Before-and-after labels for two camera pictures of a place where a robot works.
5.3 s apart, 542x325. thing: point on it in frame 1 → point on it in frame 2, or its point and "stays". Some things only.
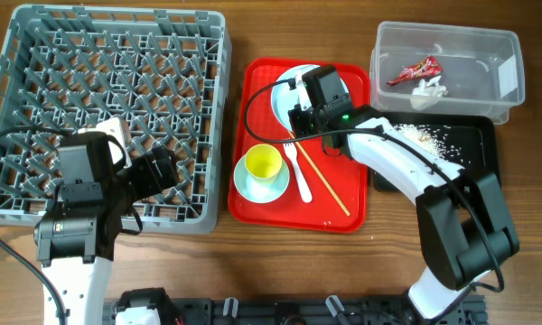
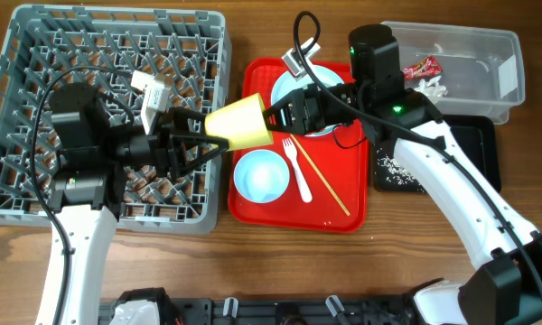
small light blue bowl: [259, 192] stays
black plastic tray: [468, 141] stays
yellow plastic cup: [263, 162] → [242, 124]
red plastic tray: [325, 192] stays
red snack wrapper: [425, 67] stays
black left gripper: [153, 183] → [171, 136]
